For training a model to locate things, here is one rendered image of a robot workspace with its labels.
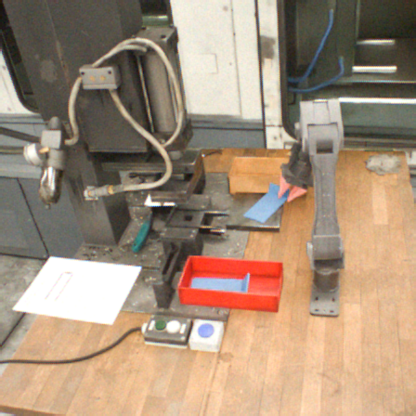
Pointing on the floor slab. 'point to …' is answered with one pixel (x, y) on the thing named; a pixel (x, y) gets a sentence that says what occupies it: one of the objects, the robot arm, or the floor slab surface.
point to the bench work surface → (258, 327)
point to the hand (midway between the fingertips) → (284, 197)
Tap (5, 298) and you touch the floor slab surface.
